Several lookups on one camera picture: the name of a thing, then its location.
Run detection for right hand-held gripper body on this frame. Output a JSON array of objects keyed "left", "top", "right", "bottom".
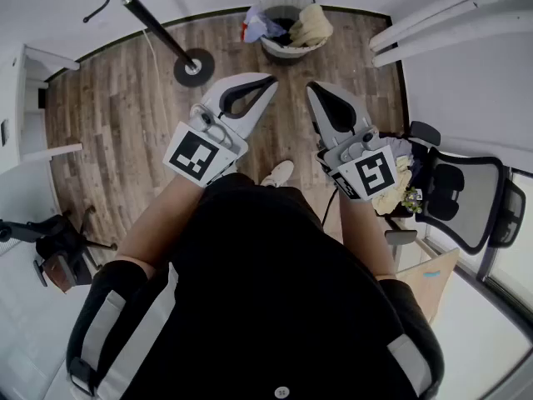
[{"left": 315, "top": 126, "right": 399, "bottom": 203}]

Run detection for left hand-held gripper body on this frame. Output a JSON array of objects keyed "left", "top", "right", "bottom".
[{"left": 162, "top": 102, "right": 250, "bottom": 189}]

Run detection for pale cream floral clothes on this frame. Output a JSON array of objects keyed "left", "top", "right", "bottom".
[{"left": 371, "top": 156, "right": 425, "bottom": 217}]

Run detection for grey-blue garment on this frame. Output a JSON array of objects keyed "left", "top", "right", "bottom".
[{"left": 382, "top": 136, "right": 416, "bottom": 170}]

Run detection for lavender blue garment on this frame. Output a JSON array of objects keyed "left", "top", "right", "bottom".
[{"left": 242, "top": 5, "right": 289, "bottom": 44}]

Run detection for black garment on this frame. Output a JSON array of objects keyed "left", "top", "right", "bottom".
[{"left": 272, "top": 14, "right": 300, "bottom": 42}]

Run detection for black coat rack stand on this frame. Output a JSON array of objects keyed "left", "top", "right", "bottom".
[{"left": 82, "top": 0, "right": 216, "bottom": 88}]

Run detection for cream yellow garment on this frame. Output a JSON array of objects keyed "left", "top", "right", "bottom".
[{"left": 288, "top": 3, "right": 335, "bottom": 49}]

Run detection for person's left forearm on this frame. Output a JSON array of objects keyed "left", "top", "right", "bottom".
[{"left": 115, "top": 172, "right": 209, "bottom": 274}]

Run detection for person's right forearm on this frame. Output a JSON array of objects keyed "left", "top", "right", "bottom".
[{"left": 337, "top": 189, "right": 396, "bottom": 278}]

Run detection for white laundry basket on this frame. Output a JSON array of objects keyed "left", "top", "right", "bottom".
[{"left": 249, "top": 0, "right": 331, "bottom": 61}]

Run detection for person's right white shoe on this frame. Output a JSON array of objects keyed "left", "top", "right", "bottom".
[{"left": 260, "top": 159, "right": 295, "bottom": 188}]

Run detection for black mesh office chair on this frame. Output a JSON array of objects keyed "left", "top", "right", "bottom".
[{"left": 383, "top": 121, "right": 527, "bottom": 271}]

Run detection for light wooden board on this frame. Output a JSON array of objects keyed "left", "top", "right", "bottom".
[{"left": 395, "top": 246, "right": 461, "bottom": 325}]

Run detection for white bar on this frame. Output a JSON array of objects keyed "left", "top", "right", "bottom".
[
  {"left": 368, "top": 0, "right": 533, "bottom": 53},
  {"left": 371, "top": 12, "right": 533, "bottom": 68}
]

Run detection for person's black clothing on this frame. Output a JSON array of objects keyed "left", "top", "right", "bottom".
[{"left": 66, "top": 172, "right": 445, "bottom": 400}]

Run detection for black brown office chair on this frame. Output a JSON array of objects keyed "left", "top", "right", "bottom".
[{"left": 0, "top": 208, "right": 118, "bottom": 295}]

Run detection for white desk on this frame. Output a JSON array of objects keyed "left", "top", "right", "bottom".
[{"left": 0, "top": 42, "right": 83, "bottom": 174}]

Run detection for grey chest harness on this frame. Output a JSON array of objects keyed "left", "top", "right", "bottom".
[{"left": 66, "top": 260, "right": 436, "bottom": 400}]

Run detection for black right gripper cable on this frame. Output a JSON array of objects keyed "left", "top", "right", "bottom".
[{"left": 321, "top": 184, "right": 339, "bottom": 229}]

